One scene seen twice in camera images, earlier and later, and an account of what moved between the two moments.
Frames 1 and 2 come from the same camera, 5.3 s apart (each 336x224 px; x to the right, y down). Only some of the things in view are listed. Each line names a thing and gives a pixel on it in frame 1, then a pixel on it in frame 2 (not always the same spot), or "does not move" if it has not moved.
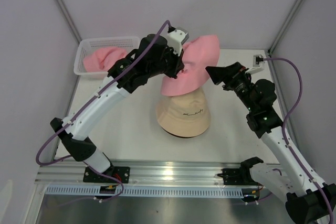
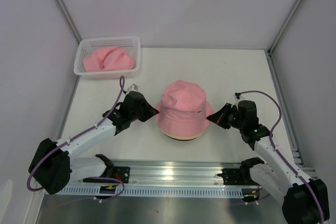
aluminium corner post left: [62, 6] does not move
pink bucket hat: [199, 53] → [183, 110]
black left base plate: [121, 173] does not move
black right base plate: [238, 177] does not move
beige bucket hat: [185, 116] → [183, 137]
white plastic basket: [86, 46] does not move
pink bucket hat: [103, 59] does not move
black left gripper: [178, 64] → [150, 112]
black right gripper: [236, 71] → [219, 117]
